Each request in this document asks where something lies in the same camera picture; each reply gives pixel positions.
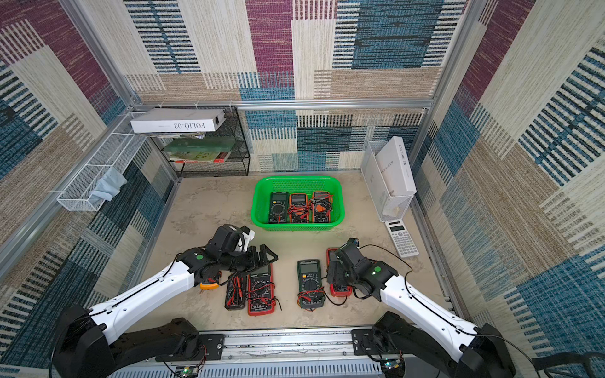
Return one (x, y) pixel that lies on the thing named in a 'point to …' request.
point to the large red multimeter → (261, 292)
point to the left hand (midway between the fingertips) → (270, 261)
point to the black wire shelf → (224, 153)
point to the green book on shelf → (198, 149)
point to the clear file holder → (389, 207)
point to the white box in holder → (396, 168)
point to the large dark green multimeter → (279, 208)
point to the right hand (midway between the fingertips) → (339, 270)
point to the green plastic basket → (298, 185)
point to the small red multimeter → (337, 290)
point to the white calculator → (402, 238)
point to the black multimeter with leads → (235, 292)
